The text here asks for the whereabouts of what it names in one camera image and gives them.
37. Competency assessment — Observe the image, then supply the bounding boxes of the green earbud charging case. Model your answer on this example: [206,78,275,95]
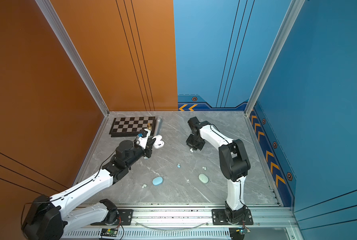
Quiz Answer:
[198,174,209,184]

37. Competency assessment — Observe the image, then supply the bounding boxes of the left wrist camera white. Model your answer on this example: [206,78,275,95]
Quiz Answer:
[135,129,151,149]

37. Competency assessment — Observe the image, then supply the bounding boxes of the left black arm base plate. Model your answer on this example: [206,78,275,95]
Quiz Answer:
[90,209,133,226]

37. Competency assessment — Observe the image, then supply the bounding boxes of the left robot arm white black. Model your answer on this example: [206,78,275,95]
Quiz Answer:
[21,137,157,240]

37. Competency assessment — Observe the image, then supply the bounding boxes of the white earbud charging case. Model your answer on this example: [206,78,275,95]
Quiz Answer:
[152,135,164,149]

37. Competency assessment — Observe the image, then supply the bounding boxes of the right aluminium corner post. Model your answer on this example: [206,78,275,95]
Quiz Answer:
[244,0,305,117]

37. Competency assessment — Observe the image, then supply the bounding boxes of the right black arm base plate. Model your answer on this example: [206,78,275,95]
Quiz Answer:
[211,208,254,226]

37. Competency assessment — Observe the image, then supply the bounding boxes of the aluminium corner post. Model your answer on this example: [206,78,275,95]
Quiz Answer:
[244,0,305,117]
[35,0,109,117]

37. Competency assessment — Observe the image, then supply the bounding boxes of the black white chessboard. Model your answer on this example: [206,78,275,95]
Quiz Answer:
[109,117,156,138]

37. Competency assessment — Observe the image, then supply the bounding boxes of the left aluminium corner post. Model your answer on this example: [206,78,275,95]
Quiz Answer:
[35,0,109,117]

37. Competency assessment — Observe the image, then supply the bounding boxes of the right green circuit board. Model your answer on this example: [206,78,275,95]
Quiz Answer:
[236,228,251,235]

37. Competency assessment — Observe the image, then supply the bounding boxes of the left green circuit board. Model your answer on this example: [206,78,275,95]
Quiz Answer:
[99,228,119,240]

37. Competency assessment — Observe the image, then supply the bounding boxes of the silver microphone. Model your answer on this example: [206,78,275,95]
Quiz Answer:
[153,116,162,137]

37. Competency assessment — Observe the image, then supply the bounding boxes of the blue earbud charging case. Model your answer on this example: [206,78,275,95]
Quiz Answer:
[152,176,163,186]

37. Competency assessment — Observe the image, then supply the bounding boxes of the green circuit board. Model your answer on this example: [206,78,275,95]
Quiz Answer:
[99,228,119,240]
[236,228,251,235]

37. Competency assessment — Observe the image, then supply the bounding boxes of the aluminium front rail frame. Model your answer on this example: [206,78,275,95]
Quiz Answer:
[60,204,303,240]

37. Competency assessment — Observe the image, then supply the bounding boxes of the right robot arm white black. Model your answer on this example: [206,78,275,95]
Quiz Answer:
[186,117,253,225]

